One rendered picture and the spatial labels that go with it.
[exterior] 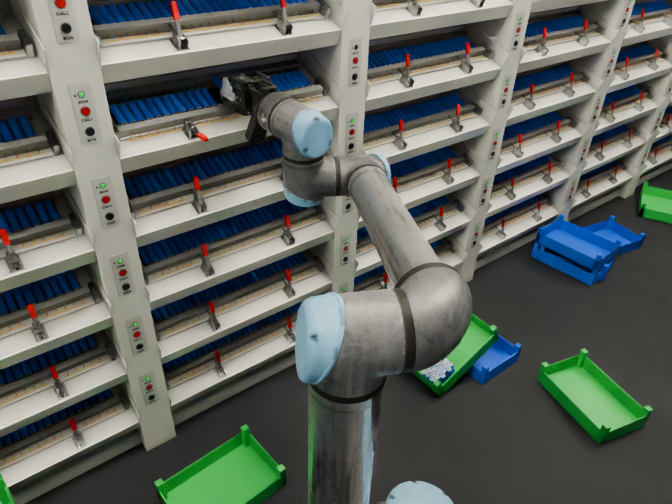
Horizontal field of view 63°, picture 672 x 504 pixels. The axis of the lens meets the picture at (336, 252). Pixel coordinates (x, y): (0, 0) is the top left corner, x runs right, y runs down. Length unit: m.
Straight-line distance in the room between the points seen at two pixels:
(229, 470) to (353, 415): 1.02
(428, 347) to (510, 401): 1.33
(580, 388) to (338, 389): 1.51
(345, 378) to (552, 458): 1.28
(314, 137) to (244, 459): 1.04
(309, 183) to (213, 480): 0.96
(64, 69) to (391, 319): 0.81
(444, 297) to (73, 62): 0.83
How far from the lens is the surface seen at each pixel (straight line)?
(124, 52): 1.27
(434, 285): 0.77
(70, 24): 1.21
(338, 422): 0.82
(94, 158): 1.29
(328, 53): 1.57
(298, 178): 1.21
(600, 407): 2.14
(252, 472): 1.77
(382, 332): 0.71
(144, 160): 1.33
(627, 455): 2.05
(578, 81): 2.68
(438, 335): 0.74
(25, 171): 1.29
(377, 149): 1.77
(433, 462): 1.82
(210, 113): 1.41
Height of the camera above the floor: 1.47
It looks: 34 degrees down
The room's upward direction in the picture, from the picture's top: 2 degrees clockwise
